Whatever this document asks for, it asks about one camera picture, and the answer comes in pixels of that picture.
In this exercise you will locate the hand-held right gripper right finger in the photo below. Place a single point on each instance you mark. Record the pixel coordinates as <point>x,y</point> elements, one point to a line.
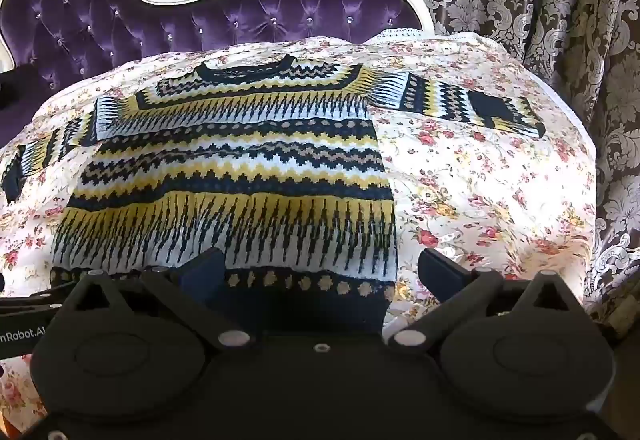
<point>442,270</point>

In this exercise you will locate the purple tufted sofa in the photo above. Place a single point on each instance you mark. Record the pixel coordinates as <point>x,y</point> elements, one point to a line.
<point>165,15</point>

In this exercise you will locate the floral printed blanket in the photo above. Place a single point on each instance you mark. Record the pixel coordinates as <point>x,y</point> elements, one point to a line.
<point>475,200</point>

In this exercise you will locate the striped patterned knit sweater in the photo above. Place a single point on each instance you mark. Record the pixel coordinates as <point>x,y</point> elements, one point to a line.
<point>235,170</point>

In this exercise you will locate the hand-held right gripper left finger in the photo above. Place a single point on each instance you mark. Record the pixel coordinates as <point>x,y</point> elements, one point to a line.
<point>202,272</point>

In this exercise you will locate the white lace-trimmed cloth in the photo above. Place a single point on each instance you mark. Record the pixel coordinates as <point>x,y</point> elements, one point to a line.
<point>430,35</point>

